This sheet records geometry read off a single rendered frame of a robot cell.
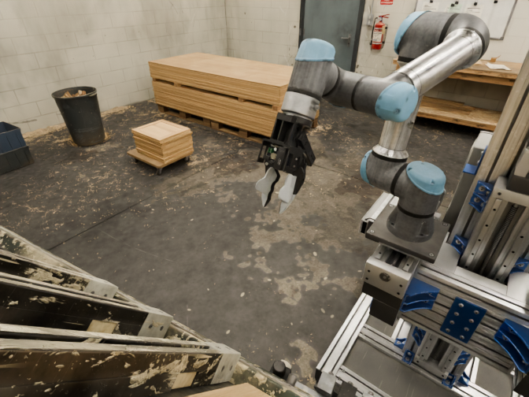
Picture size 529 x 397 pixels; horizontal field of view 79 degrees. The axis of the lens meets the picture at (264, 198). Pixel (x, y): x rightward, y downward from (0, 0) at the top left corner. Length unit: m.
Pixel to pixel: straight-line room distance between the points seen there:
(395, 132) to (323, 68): 0.47
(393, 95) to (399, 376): 1.42
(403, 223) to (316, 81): 0.62
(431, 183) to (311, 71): 0.55
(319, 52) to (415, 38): 0.42
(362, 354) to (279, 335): 0.51
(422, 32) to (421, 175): 0.39
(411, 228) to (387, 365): 0.88
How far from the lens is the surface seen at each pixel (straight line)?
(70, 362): 0.46
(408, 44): 1.07
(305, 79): 0.68
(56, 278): 1.01
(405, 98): 0.68
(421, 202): 1.10
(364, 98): 0.71
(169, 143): 3.63
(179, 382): 0.71
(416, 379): 1.85
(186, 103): 5.08
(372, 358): 1.84
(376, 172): 1.13
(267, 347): 2.03
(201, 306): 2.23
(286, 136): 0.68
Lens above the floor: 1.74
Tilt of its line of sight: 34 degrees down
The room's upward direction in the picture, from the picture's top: straight up
